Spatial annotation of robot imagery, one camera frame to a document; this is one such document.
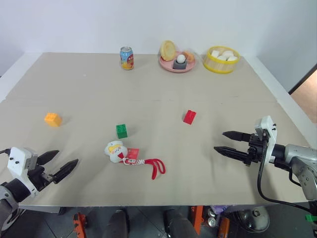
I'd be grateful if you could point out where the yellow round steamer basket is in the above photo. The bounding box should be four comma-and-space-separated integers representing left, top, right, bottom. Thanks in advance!
203, 45, 241, 74

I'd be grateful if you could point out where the orange bottle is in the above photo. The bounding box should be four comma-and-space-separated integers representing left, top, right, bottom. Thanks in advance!
218, 216, 230, 238

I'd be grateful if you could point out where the red toy brick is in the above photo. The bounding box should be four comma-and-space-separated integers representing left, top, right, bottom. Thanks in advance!
183, 109, 197, 125

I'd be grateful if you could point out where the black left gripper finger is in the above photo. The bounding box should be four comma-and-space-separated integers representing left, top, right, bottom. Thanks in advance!
53, 158, 79, 184
37, 149, 60, 165

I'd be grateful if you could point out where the orange fruit piece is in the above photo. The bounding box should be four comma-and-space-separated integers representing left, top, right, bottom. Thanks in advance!
182, 50, 196, 63

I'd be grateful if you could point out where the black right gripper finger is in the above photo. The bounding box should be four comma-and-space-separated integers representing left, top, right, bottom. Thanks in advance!
213, 146, 250, 162
221, 130, 253, 143

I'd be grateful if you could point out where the pink plate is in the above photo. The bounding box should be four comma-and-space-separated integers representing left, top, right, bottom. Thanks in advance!
158, 50, 198, 73

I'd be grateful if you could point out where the dark door frame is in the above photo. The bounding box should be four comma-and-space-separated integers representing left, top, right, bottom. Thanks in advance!
288, 62, 317, 95

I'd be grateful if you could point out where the white plush toy red rope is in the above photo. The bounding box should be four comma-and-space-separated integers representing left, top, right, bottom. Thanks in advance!
104, 140, 166, 180

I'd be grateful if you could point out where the dark rounded shape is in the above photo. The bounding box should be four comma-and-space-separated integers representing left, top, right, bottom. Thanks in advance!
102, 209, 130, 238
164, 209, 197, 238

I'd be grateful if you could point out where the fruit drink can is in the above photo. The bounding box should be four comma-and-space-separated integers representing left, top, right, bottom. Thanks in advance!
119, 46, 135, 71

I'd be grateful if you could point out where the orange metal stand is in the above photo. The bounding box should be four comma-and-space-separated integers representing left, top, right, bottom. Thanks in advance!
190, 205, 206, 236
72, 212, 88, 238

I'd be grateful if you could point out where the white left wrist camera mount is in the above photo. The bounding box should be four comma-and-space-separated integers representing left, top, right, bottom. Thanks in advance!
7, 147, 40, 198

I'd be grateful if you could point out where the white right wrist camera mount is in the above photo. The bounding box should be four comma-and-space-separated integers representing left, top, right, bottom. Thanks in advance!
254, 115, 278, 165

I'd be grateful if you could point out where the green toy brick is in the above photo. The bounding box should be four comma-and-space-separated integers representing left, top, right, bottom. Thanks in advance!
115, 123, 129, 139

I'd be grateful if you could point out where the beige table cover sheet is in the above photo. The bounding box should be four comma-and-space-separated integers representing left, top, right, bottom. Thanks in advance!
4, 52, 278, 103
0, 99, 313, 207

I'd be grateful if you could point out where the grey egg holder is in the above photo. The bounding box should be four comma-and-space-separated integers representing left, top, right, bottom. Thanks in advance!
172, 59, 188, 70

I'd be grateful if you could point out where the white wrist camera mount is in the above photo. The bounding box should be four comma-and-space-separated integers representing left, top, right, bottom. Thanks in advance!
7, 147, 40, 198
254, 115, 278, 165

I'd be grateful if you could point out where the round yellow bread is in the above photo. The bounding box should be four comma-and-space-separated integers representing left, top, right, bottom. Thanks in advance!
160, 40, 177, 61

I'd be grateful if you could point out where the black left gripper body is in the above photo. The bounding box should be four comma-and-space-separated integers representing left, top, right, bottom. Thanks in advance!
27, 162, 61, 192

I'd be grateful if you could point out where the orange toy brick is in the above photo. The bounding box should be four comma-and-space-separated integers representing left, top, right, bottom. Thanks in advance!
44, 112, 62, 128

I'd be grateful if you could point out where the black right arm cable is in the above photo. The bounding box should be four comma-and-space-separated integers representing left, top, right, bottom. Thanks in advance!
257, 158, 317, 214

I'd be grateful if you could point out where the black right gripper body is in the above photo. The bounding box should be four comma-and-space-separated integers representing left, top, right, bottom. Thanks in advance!
243, 133, 270, 168

